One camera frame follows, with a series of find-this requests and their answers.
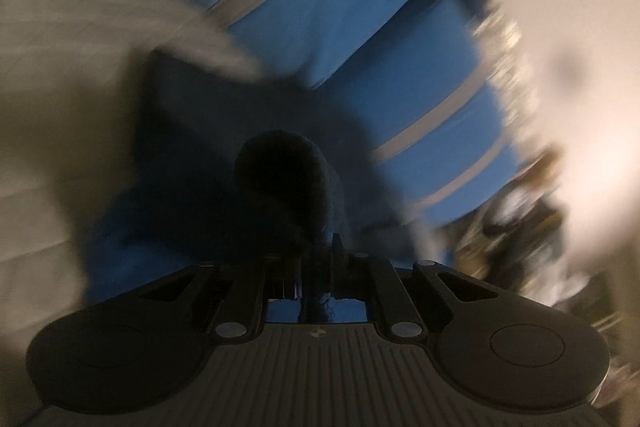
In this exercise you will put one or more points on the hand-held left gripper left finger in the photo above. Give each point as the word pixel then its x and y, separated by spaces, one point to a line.
pixel 252 292

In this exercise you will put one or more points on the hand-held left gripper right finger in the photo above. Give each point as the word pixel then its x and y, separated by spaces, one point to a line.
pixel 337 267

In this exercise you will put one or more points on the blue fleece jacket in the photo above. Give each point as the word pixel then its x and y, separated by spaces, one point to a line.
pixel 200 132

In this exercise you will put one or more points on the white quilted bedspread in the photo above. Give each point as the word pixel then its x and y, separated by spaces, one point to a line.
pixel 60 107

